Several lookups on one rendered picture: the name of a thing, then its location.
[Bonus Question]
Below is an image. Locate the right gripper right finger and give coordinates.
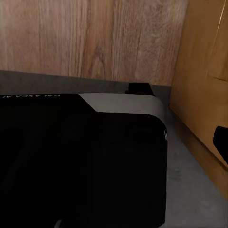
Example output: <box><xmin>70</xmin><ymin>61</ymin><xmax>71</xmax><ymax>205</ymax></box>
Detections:
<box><xmin>213</xmin><ymin>126</ymin><xmax>228</xmax><ymax>165</ymax></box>

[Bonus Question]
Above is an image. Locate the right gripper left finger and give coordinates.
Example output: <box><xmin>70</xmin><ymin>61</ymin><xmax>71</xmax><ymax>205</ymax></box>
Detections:
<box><xmin>0</xmin><ymin>126</ymin><xmax>25</xmax><ymax>183</ymax></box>

